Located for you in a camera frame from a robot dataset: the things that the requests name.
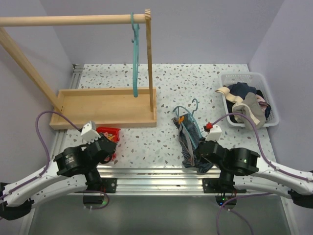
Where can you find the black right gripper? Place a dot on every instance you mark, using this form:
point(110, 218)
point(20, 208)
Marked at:
point(198, 156)

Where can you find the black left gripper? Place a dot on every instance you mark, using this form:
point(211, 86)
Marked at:
point(89, 145)

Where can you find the navy striped underwear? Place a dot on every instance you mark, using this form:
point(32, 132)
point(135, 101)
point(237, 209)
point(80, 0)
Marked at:
point(188, 151)

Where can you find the teal hanger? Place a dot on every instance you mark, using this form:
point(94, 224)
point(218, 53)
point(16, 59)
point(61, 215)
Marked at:
point(191, 119)
point(135, 41)

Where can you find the orange clothespin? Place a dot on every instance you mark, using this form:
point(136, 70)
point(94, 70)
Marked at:
point(181, 119)

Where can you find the beige grey underwear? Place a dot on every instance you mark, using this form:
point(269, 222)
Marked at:
point(251, 108)

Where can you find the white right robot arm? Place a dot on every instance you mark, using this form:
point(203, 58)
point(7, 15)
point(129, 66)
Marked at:
point(242, 169)

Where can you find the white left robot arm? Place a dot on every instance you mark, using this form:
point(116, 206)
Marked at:
point(73, 170)

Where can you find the clothespins in red bin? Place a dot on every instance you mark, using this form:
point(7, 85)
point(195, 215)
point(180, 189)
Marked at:
point(110, 136)

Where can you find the red clothespin bin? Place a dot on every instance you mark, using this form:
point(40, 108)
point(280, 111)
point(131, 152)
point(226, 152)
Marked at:
point(114, 131)

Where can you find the wooden clothes rack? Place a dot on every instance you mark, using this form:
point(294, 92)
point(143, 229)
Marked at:
point(112, 107)

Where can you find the pile of clothes in basket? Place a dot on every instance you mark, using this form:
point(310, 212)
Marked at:
point(237, 92)

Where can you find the white laundry basket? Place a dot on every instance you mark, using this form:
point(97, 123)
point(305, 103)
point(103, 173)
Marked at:
point(258, 81)

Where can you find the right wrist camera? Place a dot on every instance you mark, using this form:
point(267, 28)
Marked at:
point(213, 132)

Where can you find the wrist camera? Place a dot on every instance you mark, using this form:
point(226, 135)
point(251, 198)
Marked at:
point(213, 132)
point(89, 133)

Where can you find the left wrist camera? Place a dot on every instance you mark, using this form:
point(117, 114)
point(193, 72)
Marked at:
point(89, 133)

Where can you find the aluminium table rail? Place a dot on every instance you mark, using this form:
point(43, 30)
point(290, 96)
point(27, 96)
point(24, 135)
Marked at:
point(149, 162)

